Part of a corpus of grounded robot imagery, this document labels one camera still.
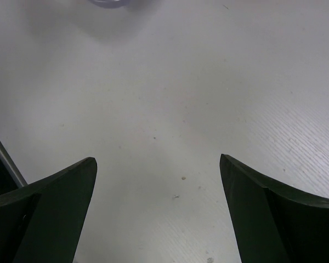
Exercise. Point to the purple square plate right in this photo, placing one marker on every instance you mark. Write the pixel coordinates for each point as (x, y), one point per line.
(110, 4)

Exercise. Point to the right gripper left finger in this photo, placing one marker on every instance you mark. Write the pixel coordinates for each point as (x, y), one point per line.
(43, 221)

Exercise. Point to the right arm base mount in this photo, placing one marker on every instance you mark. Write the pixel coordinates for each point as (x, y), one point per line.
(10, 177)

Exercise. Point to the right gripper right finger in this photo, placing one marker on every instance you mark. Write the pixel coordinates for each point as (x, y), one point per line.
(272, 221)

